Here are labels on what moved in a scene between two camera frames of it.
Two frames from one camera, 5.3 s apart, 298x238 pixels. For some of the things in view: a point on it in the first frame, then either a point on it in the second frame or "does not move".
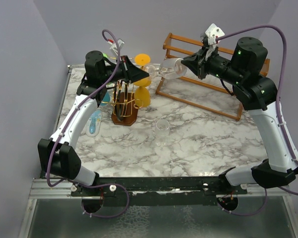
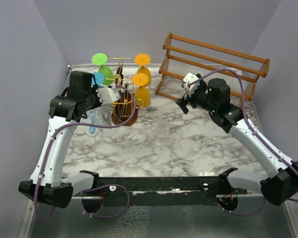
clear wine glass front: [162, 130] does not move
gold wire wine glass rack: [124, 111] does not move
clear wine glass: [172, 68] to [100, 115]
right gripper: [199, 65] to [183, 101]
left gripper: [131, 72] to [94, 90]
